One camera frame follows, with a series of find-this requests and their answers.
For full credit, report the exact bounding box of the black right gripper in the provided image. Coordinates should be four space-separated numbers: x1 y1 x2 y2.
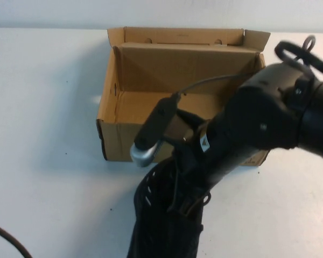
181 115 259 216

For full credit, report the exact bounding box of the black knit sneaker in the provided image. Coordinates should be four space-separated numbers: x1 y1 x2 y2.
126 154 213 258

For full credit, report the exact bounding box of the brown cardboard shoe box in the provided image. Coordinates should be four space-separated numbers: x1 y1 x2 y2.
95 26 271 168

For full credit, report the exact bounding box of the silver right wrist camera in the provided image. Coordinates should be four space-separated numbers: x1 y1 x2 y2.
129 141 163 169

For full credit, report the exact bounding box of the thin right camera cable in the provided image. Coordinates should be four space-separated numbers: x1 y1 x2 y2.
174 74 255 102

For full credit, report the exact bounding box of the thick black left cable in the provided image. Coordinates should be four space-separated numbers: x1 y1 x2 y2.
0 219 33 258

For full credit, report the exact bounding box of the black looped right arm cable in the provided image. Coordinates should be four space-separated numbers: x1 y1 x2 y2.
273 34 323 81

